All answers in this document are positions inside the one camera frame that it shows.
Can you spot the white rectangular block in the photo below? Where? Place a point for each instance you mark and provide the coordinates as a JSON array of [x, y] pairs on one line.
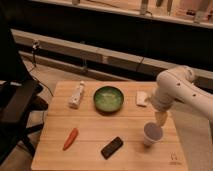
[[141, 98]]

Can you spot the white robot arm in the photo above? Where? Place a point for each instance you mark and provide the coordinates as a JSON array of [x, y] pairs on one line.
[[178, 83]]

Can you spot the black rectangular remote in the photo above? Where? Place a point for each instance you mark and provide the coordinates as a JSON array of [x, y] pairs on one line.
[[109, 149]]

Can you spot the white plastic bottle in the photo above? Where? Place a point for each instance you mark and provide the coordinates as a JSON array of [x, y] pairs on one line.
[[76, 96]]

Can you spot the green ceramic bowl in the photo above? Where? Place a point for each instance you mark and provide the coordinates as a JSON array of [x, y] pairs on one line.
[[108, 99]]

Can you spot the orange carrot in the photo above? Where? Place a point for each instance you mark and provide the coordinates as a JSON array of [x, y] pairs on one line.
[[73, 134]]

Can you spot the black office chair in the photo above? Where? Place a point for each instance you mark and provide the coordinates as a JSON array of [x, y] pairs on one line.
[[18, 95]]

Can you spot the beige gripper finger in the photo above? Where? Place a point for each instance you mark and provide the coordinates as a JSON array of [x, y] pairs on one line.
[[161, 118]]

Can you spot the white ceramic cup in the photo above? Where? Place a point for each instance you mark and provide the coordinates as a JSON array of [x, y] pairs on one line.
[[152, 133]]

